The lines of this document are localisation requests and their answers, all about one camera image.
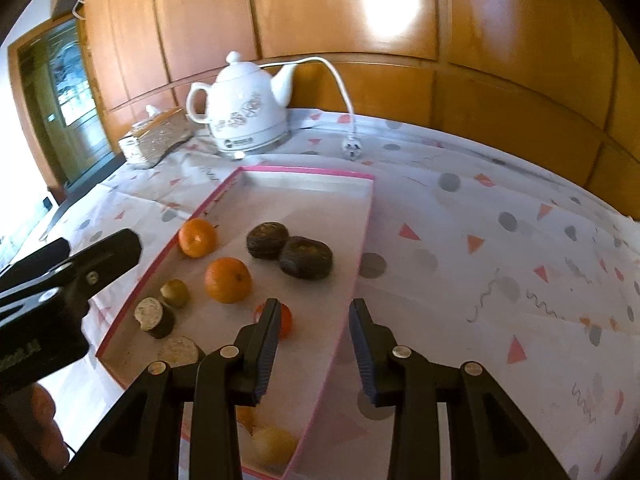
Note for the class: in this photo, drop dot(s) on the pink-rimmed white tray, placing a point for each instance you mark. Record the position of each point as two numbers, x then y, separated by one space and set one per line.
310 210

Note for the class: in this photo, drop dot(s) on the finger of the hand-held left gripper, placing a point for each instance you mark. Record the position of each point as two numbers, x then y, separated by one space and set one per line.
105 260
40 260

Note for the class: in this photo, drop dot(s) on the person's left hand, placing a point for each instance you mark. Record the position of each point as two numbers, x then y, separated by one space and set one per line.
47 420

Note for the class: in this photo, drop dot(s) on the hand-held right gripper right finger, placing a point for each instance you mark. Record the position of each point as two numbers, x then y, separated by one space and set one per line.
361 355

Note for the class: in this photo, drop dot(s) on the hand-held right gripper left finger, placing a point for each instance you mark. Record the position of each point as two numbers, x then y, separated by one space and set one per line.
267 355

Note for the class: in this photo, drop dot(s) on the patterned white tablecloth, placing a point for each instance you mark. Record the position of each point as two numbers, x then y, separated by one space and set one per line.
475 220

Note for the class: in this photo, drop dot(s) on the dark cylinder with white end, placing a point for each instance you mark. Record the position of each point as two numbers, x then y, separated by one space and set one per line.
177 350
154 317

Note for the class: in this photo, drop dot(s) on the glittery tissue box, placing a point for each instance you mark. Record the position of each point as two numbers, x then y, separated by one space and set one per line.
155 140

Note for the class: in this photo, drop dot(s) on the white wall hook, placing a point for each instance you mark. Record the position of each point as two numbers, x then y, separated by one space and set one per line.
77 4

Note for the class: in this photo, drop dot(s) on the orange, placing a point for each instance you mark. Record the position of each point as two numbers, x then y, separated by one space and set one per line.
197 237
227 280

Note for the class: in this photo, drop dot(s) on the white ceramic electric kettle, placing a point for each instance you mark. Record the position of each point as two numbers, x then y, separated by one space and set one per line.
245 105

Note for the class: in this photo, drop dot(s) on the pale round fruit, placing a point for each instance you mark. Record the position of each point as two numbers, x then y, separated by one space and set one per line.
274 444

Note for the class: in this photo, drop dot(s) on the dark brown round fruit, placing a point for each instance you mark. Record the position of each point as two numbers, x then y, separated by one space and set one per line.
267 240
305 257

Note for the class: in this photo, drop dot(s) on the small carrot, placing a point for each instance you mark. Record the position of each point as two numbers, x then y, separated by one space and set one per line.
245 416

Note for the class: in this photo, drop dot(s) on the green framed glass door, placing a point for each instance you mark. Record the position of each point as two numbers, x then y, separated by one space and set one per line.
65 105

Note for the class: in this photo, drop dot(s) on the brown kiwi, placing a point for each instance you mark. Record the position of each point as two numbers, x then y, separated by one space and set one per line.
175 292

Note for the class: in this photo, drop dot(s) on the red tomato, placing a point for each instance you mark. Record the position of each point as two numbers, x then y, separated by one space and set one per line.
285 322

